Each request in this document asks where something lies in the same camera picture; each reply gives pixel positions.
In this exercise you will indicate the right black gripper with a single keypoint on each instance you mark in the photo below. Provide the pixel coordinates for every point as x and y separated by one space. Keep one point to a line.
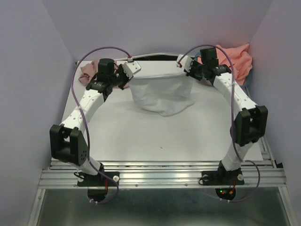
191 74

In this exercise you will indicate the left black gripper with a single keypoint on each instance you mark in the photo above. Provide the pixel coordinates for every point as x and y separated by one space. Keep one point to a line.
120 69

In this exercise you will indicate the dusty pink skirt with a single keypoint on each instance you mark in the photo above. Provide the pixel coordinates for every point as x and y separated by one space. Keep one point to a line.
88 71

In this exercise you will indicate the white light blue cloth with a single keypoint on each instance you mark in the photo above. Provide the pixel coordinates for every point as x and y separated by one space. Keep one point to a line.
166 95

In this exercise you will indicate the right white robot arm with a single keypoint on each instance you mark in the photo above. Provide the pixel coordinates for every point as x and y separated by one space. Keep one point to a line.
248 120

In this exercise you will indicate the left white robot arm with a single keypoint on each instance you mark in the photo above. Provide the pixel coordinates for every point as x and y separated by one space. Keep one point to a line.
70 140

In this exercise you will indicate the coral orange skirt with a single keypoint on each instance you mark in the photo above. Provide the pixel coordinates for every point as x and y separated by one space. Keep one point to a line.
241 60

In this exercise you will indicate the light blue patterned bin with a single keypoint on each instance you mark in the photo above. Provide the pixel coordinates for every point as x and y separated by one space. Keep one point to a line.
223 61

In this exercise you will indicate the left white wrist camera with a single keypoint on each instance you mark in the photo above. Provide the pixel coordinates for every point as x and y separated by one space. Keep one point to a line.
131 68

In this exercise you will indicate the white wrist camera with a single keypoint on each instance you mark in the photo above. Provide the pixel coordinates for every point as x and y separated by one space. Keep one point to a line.
131 68
184 62

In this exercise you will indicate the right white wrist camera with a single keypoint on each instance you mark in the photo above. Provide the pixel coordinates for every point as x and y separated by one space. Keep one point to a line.
184 62

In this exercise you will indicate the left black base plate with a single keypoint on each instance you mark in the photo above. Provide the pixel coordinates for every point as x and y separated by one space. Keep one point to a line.
98 186

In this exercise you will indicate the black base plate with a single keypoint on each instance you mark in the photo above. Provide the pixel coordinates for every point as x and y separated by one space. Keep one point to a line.
98 186
225 182

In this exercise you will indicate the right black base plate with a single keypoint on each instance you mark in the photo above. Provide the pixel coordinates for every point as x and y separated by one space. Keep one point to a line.
225 182

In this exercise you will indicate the aluminium rail frame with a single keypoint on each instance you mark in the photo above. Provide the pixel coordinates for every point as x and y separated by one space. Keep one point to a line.
160 160

